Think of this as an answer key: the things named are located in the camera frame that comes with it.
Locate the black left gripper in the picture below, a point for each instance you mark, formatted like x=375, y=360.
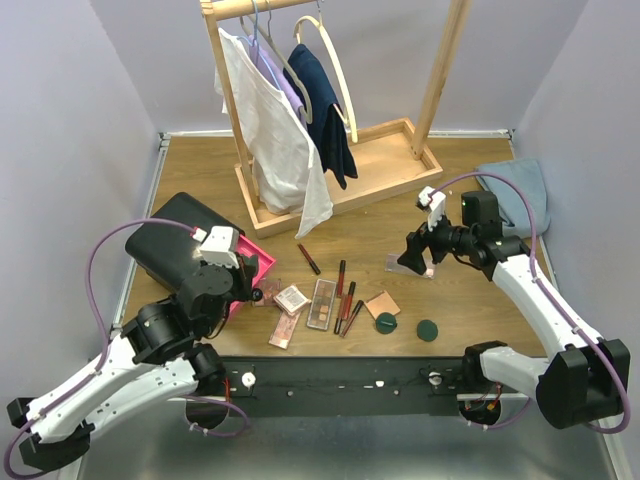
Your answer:
x=247, y=273

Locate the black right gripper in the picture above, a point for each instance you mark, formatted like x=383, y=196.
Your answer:
x=417, y=241

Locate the long eyeshadow palette purple tones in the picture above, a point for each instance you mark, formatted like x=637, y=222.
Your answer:
x=392, y=266

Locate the pink drawer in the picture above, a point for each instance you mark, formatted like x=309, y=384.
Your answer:
x=265, y=262

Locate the black organizer box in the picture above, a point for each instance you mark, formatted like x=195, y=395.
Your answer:
x=169, y=254

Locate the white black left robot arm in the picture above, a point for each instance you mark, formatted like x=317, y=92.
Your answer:
x=160, y=354

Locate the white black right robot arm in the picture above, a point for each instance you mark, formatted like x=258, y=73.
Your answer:
x=582, y=377

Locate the pink palette behind compact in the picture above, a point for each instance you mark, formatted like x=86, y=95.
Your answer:
x=269, y=288

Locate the small square blush compact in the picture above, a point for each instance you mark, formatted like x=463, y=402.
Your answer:
x=291, y=300

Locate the rose gold square compact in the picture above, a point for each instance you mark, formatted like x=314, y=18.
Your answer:
x=381, y=303

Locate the dark lip pencil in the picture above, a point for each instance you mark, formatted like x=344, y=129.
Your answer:
x=313, y=265

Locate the pink palette lower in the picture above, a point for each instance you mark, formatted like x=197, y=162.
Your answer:
x=283, y=332

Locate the red lip gloss middle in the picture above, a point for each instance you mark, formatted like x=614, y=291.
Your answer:
x=347, y=301

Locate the brown eyeshadow palette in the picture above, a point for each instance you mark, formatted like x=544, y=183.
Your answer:
x=319, y=315

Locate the dark red lip liner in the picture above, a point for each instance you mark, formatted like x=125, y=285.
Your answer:
x=351, y=319

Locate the wooden clothes rack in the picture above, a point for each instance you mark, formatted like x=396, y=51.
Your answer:
x=393, y=157

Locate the white t-shirt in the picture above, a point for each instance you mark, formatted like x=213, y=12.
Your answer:
x=289, y=173

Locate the light blue towel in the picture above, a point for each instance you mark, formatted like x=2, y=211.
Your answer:
x=526, y=175

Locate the cream wooden hanger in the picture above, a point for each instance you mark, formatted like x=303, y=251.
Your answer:
x=345, y=111

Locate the navy blue garment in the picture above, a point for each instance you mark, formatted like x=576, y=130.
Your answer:
x=327, y=130

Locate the lavender shirt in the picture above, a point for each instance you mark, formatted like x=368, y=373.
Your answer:
x=290, y=93

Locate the grey hanger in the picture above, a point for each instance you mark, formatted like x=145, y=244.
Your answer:
x=288, y=71

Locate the blue hanger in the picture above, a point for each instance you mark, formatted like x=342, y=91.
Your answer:
x=255, y=25

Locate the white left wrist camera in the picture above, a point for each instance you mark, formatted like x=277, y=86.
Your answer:
x=217, y=246

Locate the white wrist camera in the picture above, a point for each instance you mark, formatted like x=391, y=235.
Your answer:
x=432, y=202
x=217, y=246

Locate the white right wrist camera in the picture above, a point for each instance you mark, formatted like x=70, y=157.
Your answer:
x=432, y=202

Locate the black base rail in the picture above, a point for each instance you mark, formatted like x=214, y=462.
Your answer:
x=293, y=386

